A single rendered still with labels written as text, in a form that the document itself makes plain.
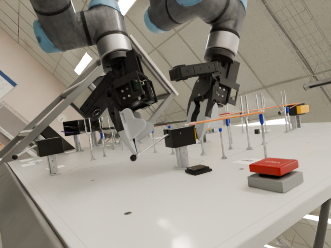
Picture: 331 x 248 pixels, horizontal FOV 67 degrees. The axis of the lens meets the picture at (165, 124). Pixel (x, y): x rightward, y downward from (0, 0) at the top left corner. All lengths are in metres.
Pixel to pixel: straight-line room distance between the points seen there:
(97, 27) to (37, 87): 7.70
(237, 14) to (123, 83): 0.31
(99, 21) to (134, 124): 0.24
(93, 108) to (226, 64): 0.33
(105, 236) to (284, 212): 0.20
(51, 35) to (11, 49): 7.97
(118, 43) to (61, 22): 0.12
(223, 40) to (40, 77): 7.90
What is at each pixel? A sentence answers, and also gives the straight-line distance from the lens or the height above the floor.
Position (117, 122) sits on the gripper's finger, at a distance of 0.50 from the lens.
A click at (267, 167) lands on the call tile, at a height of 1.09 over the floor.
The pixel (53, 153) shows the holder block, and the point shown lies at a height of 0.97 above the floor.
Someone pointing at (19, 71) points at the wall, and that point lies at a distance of 8.37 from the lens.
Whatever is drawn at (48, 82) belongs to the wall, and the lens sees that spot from 8.35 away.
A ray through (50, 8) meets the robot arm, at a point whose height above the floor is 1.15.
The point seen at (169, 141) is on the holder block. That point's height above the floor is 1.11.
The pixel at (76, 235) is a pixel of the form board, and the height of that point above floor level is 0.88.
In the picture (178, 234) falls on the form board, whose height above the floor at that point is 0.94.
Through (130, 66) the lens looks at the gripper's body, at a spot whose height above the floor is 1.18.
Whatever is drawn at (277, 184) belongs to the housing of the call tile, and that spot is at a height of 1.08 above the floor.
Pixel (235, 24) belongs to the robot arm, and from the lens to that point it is 0.64.
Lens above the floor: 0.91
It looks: 25 degrees up
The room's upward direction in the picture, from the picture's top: 37 degrees clockwise
